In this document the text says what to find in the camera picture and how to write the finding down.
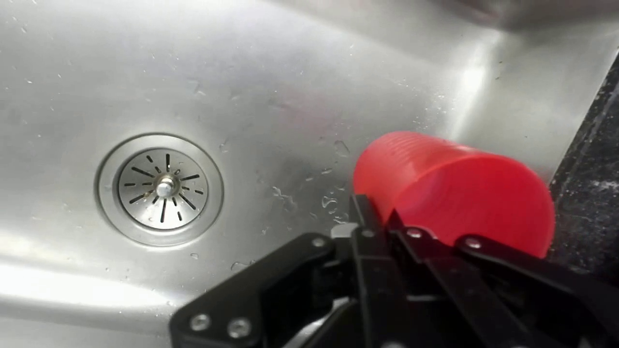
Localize red plastic cup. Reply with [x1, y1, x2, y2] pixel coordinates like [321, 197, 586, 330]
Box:
[352, 131, 555, 257]

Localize sink drain strainer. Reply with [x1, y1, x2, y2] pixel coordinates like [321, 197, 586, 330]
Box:
[94, 133, 224, 249]

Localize stainless steel sink basin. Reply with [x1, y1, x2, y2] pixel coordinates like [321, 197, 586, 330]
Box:
[0, 0, 619, 348]

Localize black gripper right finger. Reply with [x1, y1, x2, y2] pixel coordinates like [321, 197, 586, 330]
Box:
[387, 212, 619, 348]

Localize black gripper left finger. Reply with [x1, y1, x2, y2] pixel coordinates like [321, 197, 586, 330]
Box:
[168, 195, 414, 348]

